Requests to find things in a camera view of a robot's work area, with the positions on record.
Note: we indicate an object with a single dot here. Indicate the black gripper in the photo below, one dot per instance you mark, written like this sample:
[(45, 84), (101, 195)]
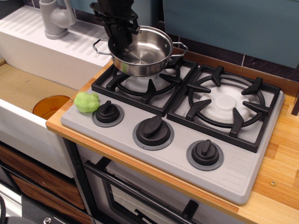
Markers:
[(119, 19)]

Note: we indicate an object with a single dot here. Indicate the stainless steel pot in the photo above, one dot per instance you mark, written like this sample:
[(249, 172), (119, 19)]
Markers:
[(147, 55)]

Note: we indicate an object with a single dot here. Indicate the green toy cauliflower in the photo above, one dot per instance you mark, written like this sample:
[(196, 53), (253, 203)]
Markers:
[(86, 102)]

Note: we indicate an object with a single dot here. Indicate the black left stove knob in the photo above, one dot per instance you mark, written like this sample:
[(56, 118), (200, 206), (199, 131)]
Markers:
[(108, 115)]

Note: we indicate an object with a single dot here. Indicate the black stove knob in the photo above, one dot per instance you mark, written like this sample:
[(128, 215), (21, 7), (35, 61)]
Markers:
[(108, 115), (153, 134), (205, 155)]

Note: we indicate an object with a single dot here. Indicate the black middle stove knob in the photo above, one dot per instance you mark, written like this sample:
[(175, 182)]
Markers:
[(153, 134)]

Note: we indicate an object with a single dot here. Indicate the grey toy stove top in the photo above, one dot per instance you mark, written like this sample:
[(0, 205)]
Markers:
[(233, 180)]

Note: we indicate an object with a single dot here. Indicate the black right stove knob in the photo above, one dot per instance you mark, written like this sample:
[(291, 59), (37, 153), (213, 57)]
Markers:
[(205, 155)]

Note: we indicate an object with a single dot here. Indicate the grey toy faucet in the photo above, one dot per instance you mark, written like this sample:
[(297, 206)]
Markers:
[(56, 21)]

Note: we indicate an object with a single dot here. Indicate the black left burner grate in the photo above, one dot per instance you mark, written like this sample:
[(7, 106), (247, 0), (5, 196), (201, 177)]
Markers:
[(154, 94)]

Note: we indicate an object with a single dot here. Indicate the black burner grate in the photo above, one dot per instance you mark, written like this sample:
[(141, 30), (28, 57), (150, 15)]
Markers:
[(235, 109), (154, 94)]

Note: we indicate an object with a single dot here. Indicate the white toy sink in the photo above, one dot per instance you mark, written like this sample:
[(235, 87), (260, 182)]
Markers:
[(33, 67)]

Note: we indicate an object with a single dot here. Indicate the orange sink drain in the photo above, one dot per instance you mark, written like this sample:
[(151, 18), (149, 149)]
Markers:
[(46, 107)]

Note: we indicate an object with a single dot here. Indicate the black right burner grate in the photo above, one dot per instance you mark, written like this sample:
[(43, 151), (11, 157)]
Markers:
[(235, 109)]

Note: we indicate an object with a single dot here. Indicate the wooden drawer fronts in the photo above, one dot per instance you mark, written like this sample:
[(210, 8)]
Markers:
[(44, 185)]

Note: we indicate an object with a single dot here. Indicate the black oven door handle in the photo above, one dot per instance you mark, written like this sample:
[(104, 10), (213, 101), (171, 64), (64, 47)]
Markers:
[(100, 170)]

